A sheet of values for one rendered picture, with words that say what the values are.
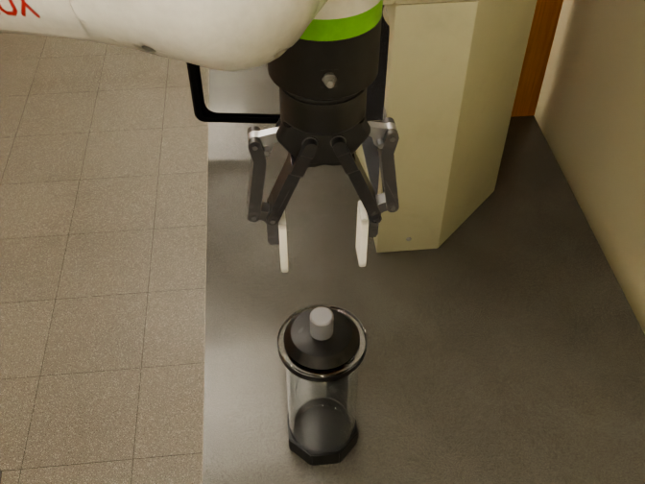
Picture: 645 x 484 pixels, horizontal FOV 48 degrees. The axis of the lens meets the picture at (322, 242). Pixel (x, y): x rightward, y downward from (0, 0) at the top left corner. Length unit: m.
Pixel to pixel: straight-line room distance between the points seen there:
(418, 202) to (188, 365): 1.27
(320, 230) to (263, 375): 0.32
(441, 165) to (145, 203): 1.82
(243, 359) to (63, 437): 1.19
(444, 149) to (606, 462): 0.51
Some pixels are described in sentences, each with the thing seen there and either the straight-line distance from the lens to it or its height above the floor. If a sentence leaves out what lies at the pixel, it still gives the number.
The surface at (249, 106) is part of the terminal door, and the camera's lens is 1.47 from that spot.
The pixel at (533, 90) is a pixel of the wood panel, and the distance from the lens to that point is 1.62.
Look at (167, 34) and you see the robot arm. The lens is 0.43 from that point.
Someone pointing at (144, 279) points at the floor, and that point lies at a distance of 2.57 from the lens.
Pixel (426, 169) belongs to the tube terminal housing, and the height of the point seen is 1.13.
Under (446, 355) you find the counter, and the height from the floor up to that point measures 0.94.
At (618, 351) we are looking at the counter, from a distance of 1.24.
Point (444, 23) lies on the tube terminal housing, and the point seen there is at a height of 1.38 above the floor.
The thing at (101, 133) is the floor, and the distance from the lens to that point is 3.23.
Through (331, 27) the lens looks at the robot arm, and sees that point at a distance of 0.55.
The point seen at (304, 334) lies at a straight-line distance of 0.87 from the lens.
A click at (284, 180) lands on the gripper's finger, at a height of 1.43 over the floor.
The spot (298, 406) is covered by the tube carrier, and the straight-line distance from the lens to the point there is 0.95.
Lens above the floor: 1.88
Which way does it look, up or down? 46 degrees down
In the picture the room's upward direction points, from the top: straight up
